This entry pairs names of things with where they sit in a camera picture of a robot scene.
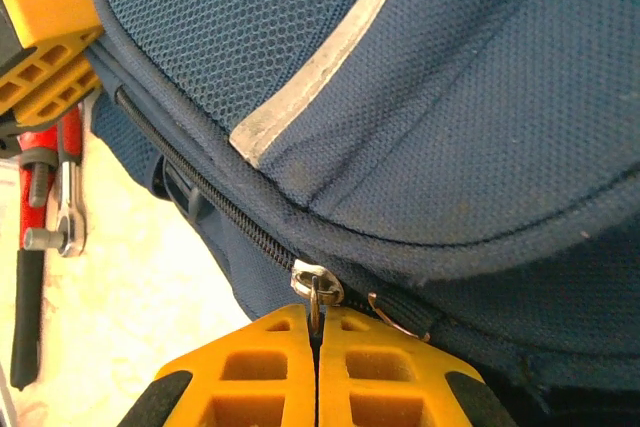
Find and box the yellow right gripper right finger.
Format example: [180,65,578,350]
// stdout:
[318,310,519,427]

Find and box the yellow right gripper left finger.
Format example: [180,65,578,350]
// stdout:
[117,304,319,427]

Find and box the navy blue student backpack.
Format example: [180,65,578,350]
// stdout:
[9,0,640,427]

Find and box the silver wrench with red grip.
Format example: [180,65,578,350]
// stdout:
[53,105,90,259]

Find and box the red pipe wrench black handle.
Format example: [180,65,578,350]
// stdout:
[8,129,66,392]

